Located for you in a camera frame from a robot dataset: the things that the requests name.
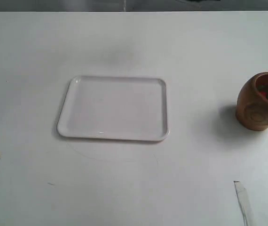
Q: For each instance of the brown wooden mortar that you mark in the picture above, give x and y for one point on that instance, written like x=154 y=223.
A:
x=252 y=107

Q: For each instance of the white rectangular plastic tray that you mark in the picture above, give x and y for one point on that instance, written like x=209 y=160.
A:
x=115 y=108

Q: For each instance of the clear tape strip right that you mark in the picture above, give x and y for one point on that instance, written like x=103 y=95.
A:
x=244 y=204

